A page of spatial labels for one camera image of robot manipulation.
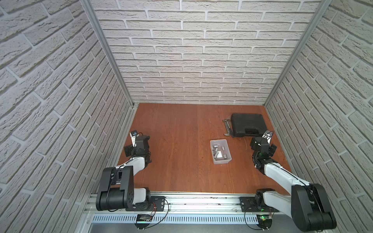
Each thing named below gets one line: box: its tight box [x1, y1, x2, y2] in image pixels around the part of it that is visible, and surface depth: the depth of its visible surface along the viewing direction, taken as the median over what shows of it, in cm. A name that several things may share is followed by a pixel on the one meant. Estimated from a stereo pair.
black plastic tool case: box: [230, 113, 267, 138], surface depth 103 cm
